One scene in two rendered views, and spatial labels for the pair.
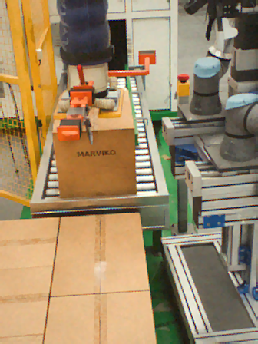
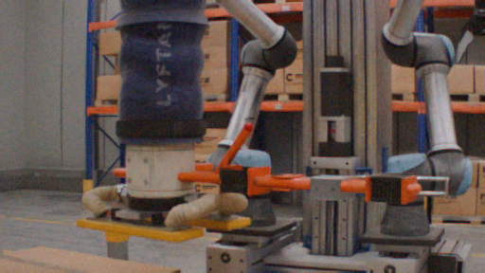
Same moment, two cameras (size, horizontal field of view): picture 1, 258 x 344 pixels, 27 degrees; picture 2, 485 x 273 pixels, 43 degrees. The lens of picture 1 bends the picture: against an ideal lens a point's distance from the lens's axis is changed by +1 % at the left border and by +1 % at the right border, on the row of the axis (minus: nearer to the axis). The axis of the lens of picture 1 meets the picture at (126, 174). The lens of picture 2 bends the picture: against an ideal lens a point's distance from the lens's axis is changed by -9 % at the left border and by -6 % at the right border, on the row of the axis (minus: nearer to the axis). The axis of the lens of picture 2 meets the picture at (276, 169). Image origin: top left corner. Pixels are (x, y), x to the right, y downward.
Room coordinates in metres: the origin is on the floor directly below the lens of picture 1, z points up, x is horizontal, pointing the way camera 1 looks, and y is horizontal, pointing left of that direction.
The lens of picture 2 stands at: (1.30, 1.40, 1.37)
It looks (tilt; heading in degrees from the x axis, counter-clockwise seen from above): 4 degrees down; 298
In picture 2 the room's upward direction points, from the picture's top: straight up
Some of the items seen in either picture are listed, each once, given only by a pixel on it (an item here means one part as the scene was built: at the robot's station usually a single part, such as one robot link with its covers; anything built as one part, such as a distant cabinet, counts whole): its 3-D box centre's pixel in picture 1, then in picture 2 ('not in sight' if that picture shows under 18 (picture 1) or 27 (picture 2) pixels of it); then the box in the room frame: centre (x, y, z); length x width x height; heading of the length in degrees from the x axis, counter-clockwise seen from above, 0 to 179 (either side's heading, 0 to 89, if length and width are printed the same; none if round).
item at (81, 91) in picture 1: (82, 95); (244, 179); (2.04, 0.16, 1.24); 0.10 x 0.08 x 0.06; 87
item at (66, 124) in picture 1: (69, 129); (391, 188); (1.69, 0.19, 1.24); 0.08 x 0.07 x 0.05; 177
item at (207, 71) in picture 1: (206, 74); (250, 171); (2.35, -0.39, 1.20); 0.13 x 0.12 x 0.14; 156
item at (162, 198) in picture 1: (100, 202); not in sight; (2.32, 0.14, 0.58); 0.70 x 0.03 x 0.06; 91
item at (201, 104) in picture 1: (206, 99); (252, 208); (2.34, -0.39, 1.09); 0.15 x 0.15 x 0.10
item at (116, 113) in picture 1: (110, 99); (186, 212); (2.28, 0.05, 1.13); 0.34 x 0.10 x 0.05; 177
